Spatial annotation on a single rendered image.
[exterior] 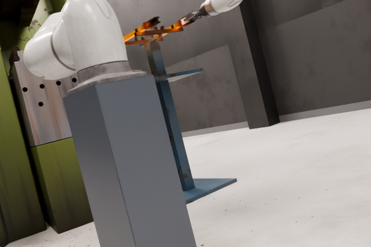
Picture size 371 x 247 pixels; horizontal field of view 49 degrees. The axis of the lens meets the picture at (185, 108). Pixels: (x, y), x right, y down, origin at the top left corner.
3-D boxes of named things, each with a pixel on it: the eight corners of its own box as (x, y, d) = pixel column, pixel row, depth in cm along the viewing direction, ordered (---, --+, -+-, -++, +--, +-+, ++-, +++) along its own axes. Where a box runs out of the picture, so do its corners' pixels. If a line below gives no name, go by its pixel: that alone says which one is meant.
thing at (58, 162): (126, 209, 225) (106, 128, 224) (58, 234, 207) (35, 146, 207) (100, 199, 274) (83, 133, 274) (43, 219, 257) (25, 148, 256)
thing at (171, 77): (203, 70, 229) (202, 67, 229) (145, 82, 204) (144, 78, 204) (173, 81, 253) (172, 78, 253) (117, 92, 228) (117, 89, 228)
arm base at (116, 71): (159, 73, 121) (155, 55, 121) (95, 84, 106) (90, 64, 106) (126, 85, 135) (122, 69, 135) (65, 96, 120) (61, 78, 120)
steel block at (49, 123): (105, 128, 224) (86, 50, 224) (35, 146, 207) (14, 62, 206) (83, 133, 274) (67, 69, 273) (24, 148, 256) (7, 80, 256)
